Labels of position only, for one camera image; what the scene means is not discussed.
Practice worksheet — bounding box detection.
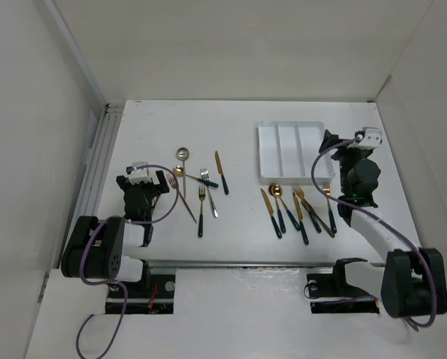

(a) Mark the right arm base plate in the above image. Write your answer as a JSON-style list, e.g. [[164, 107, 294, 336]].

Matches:
[[303, 273, 380, 314]]

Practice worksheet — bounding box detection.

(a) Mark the rose gold knife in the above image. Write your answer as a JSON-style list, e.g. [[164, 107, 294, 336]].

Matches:
[[303, 199, 335, 238]]

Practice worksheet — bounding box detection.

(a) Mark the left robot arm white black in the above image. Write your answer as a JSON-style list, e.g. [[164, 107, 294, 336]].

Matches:
[[61, 164, 170, 297]]

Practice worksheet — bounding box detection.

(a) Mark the silver fork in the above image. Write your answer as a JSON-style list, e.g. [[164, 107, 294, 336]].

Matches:
[[200, 168, 218, 218]]

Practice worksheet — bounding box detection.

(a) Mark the white cutlery tray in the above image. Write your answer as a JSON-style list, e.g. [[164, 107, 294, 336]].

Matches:
[[258, 121, 335, 185]]

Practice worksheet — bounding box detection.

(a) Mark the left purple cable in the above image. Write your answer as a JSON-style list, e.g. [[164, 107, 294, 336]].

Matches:
[[75, 164, 180, 357]]

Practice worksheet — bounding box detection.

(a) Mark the aluminium rail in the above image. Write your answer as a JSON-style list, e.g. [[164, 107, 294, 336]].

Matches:
[[55, 102, 125, 268]]

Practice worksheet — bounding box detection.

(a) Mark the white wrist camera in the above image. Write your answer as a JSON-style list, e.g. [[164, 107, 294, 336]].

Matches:
[[352, 127, 383, 150], [126, 162, 151, 185]]

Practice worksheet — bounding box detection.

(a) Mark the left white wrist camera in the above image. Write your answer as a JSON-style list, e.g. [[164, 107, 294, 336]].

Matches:
[[126, 162, 151, 185]]

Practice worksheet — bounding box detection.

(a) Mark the rose gold fork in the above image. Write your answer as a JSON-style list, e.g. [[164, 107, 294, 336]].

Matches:
[[167, 174, 197, 224], [303, 201, 323, 230]]

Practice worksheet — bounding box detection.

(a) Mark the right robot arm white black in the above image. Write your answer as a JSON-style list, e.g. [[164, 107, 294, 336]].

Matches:
[[318, 127, 447, 328]]

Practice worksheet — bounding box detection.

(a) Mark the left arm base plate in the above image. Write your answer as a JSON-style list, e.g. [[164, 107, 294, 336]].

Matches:
[[124, 267, 176, 315]]

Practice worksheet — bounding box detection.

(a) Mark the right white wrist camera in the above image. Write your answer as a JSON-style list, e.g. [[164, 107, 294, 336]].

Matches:
[[352, 127, 383, 150]]

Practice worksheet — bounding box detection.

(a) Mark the gold fork green handle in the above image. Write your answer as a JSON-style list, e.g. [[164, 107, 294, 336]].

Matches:
[[292, 185, 322, 233], [322, 182, 337, 234], [198, 185, 206, 238]]

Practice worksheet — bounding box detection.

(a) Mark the gold knife green handle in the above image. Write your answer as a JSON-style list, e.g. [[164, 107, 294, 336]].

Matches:
[[292, 192, 309, 245], [215, 150, 229, 195], [260, 188, 283, 239]]

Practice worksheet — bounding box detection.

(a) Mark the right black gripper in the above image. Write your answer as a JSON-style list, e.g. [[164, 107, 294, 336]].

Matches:
[[318, 129, 369, 194]]

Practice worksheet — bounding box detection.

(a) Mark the silver round spoon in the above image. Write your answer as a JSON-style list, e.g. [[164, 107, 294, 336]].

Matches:
[[176, 147, 190, 197]]

